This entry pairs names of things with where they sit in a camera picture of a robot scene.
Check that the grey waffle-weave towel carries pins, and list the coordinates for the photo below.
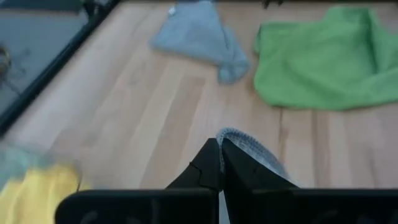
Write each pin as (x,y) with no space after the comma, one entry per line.
(255,151)

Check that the smooth grey microfiber towel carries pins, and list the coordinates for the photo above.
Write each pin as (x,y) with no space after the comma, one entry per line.
(202,37)

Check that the bright green microfiber towel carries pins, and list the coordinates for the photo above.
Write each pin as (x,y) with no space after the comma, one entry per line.
(323,62)

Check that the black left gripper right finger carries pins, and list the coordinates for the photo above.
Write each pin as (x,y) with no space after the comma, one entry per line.
(280,205)

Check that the pale green teal-edged towel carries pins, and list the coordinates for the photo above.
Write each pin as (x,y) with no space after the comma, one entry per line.
(15,161)

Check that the black metal table frame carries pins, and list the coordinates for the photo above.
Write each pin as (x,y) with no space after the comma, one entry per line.
(56,59)

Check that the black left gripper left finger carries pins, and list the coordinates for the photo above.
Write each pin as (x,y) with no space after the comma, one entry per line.
(174,202)

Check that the yellow microfiber towel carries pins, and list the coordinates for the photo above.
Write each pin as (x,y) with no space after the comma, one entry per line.
(31,196)

